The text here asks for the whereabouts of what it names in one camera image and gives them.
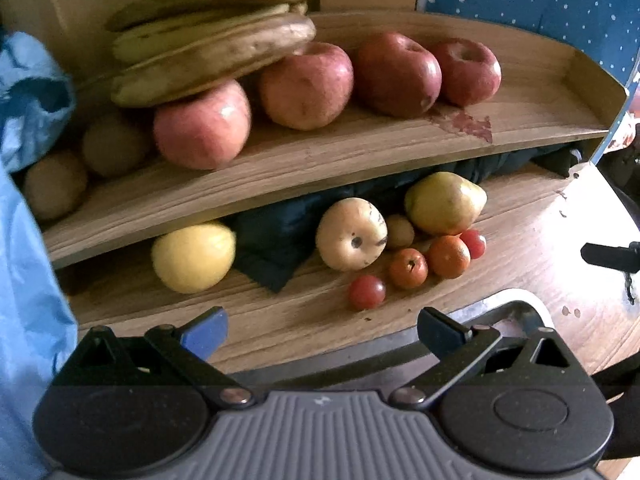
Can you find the metal tray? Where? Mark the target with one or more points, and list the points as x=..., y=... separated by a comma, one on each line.
x=520, y=310

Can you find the curved wooden shelf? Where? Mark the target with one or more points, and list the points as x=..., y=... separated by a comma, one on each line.
x=350, y=150

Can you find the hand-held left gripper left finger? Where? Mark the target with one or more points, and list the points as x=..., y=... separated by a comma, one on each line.
x=205, y=332

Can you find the red apple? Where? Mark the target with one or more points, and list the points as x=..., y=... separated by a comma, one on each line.
x=397, y=75
x=467, y=77
x=306, y=85
x=202, y=125

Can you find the small orange-red fruit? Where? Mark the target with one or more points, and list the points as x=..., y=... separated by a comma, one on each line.
x=408, y=268

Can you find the small brown round fruit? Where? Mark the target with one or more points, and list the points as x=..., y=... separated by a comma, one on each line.
x=400, y=231

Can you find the light blue garment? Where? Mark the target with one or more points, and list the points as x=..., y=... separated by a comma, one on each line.
x=25, y=285

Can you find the orange mandarin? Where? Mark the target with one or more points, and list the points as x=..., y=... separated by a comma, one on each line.
x=448, y=256

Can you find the pale yellow spotted apple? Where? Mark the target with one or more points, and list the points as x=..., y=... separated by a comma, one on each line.
x=351, y=241

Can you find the dark blue cloth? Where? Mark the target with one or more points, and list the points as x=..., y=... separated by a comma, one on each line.
x=280, y=230

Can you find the brown kiwi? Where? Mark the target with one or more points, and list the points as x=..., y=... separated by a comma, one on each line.
x=55, y=185
x=112, y=142

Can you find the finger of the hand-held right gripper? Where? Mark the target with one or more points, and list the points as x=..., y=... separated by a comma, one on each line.
x=607, y=256

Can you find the bunch of brown-spotted bananas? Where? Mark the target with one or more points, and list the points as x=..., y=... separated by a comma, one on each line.
x=210, y=45

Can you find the yellow lemon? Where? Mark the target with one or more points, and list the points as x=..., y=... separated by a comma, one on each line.
x=192, y=257

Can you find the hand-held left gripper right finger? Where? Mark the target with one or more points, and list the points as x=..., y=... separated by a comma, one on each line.
x=442, y=332

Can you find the red cherry tomato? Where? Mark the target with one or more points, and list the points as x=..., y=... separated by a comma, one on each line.
x=367, y=292
x=473, y=243

